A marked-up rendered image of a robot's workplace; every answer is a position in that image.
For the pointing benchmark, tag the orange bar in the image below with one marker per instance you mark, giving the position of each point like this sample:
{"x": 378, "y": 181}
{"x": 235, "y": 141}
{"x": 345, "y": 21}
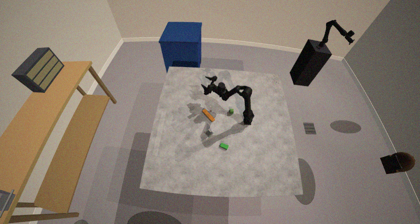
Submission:
{"x": 208, "y": 115}

